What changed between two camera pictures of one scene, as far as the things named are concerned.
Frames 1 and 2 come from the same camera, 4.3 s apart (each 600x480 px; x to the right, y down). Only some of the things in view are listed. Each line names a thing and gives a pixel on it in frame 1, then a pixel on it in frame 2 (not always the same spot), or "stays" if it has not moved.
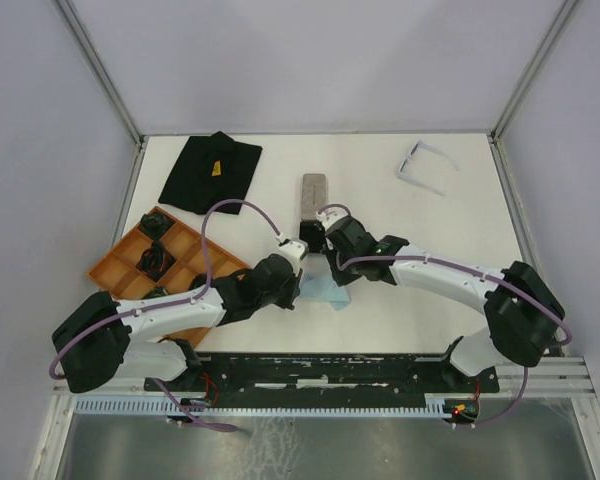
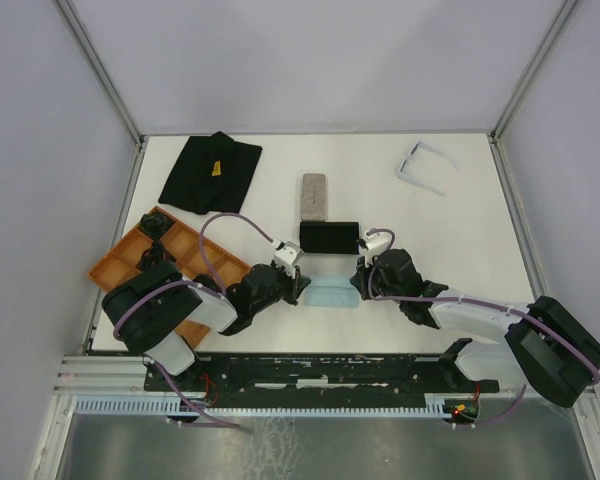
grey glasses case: x=314 y=195 stays
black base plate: x=330 y=380 stays
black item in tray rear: x=155 y=224 stays
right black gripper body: x=346 y=273 -> x=379 y=288
